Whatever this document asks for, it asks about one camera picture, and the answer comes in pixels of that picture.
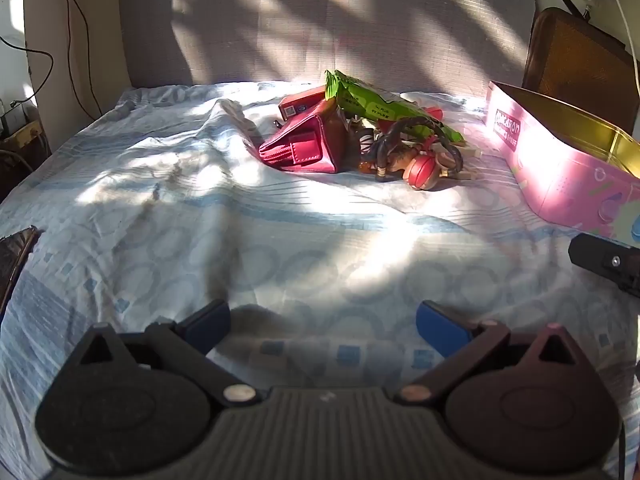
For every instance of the pink tin box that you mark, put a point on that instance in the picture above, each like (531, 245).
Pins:
(560, 180)

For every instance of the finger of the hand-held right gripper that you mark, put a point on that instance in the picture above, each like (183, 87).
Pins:
(600, 257)

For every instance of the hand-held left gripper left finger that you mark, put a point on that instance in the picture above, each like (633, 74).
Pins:
(207, 327)

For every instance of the dark brown object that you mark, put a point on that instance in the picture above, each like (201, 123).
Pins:
(12, 255)

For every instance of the yellowish box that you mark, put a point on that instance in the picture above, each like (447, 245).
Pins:
(25, 135)

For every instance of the red round toy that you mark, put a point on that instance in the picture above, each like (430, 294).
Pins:
(421, 172)

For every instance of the green snack packet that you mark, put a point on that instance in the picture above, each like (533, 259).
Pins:
(365, 102)

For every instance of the brown woven cushion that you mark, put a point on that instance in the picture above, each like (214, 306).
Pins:
(580, 60)

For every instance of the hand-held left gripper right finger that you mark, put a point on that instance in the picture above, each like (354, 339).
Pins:
(440, 324)

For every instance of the grey padded mat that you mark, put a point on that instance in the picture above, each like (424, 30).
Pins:
(300, 25)

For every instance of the red cardboard box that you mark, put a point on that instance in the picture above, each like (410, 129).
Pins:
(300, 102)

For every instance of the black tape strips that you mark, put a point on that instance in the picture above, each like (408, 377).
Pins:
(575, 6)

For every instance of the blue patterned bed sheet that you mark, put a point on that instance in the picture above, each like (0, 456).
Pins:
(250, 240)

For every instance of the magenta wallet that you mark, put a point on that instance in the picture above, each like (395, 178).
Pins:
(305, 150)

